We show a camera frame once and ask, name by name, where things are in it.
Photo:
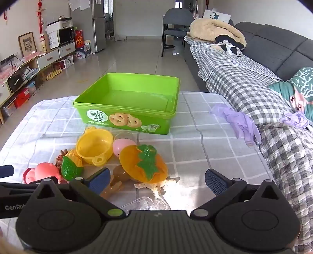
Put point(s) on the grey checked sofa cover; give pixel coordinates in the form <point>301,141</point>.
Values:
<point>244,80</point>

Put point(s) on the pink lace cloth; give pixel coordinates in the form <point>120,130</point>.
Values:
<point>27,58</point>

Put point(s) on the papers on fridge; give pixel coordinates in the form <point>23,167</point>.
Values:
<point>80,5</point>

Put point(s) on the framed cartoon picture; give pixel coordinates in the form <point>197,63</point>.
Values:
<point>27,44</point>

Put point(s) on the white box red picture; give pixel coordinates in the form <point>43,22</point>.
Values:
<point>63,63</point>

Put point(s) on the brown spiky toy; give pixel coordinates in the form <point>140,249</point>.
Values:
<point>61,158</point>

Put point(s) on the white printer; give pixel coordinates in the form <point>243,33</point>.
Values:
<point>61,24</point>

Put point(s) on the white printed carton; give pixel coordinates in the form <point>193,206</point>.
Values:
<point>79,55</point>

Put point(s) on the grey checked tablecloth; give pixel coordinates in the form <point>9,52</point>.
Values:
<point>207,151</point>

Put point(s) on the dried starfish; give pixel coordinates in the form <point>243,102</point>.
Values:
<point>156,189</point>

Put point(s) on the black microwave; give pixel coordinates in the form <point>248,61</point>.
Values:
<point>66,35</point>

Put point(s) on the pink toy pig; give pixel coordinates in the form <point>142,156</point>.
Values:
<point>44,171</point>

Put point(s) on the grey chair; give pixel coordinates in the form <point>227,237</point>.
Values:
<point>177,17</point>

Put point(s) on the red hanging decoration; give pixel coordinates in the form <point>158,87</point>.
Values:
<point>40,14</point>

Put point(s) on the silver fridge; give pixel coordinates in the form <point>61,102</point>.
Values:
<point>97,24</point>

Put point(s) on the green plastic cookie box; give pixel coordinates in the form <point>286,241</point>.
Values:
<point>127,97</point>

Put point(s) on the wooden white drawer cabinet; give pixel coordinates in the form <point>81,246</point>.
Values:
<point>5,90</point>

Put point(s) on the orange toy pumpkin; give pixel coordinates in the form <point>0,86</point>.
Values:
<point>129,158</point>

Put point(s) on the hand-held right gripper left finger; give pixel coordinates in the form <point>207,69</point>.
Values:
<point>99,182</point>

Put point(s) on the white jar red label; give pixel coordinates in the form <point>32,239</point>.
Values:
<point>42,44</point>

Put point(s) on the pink clear capsule egg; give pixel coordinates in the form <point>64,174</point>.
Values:
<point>122,146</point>

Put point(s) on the grey drawer cabinet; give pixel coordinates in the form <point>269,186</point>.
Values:
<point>56,55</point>

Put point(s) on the black device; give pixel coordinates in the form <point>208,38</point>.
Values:
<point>14,81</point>

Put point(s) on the red gift box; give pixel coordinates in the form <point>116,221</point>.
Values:
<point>79,39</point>

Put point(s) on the row of yellow toys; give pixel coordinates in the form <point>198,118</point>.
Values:
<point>53,74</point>

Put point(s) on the purple glove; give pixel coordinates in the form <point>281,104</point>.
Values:
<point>293,119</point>
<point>239,122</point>

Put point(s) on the clear plastic container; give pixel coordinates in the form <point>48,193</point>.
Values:
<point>139,204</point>

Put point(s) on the yellow toy pot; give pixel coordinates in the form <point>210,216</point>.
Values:
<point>94,144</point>

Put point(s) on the amber rubber hand toy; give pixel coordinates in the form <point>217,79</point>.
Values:
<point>119,174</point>

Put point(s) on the beige blanket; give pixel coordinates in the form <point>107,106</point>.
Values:
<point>212,28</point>

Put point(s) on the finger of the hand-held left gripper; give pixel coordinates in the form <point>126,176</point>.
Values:
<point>6,171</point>

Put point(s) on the white printed cushion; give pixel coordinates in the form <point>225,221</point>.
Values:
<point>216,16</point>

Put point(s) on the red storage box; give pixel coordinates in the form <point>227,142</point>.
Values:
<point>22,96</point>

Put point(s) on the green patterned cloth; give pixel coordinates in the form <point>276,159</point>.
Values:
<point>303,80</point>

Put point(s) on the grey sofa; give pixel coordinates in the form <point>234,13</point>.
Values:
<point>276,41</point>

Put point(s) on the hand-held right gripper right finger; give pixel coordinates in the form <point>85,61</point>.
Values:
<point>215,183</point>

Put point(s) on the blue white box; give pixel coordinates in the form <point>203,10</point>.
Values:
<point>86,48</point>

